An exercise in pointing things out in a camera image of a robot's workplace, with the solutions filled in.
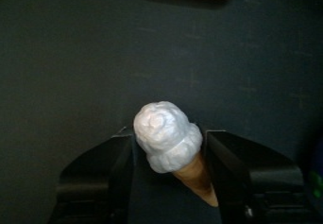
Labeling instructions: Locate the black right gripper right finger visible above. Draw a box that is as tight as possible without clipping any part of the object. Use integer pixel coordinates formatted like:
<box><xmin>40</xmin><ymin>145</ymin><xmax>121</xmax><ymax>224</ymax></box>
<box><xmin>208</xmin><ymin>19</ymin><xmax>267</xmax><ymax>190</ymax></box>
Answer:
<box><xmin>203</xmin><ymin>129</ymin><xmax>323</xmax><ymax>224</ymax></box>

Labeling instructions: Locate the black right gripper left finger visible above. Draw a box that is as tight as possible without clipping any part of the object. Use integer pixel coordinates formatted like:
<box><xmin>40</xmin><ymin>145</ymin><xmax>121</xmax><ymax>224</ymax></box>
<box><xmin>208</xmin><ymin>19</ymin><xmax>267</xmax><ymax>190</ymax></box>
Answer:
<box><xmin>47</xmin><ymin>126</ymin><xmax>136</xmax><ymax>224</ymax></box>

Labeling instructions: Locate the white toy ice cream cone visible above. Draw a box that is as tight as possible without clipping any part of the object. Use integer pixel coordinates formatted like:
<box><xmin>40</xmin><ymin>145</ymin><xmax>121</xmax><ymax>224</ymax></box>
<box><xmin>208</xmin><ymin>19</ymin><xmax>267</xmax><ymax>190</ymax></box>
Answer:
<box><xmin>132</xmin><ymin>100</ymin><xmax>219</xmax><ymax>208</ymax></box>

